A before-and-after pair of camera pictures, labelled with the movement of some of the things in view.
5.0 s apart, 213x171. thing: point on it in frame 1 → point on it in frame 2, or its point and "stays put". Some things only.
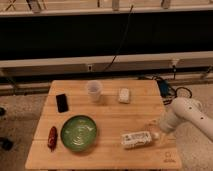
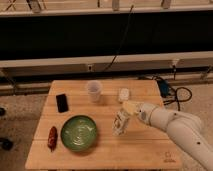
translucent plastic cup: [94, 90] stays put
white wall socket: [90, 67] stays put
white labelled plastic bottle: [138, 139] → [120, 121]
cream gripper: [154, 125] → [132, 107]
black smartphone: [62, 103] stays put
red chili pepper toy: [52, 138] stays put
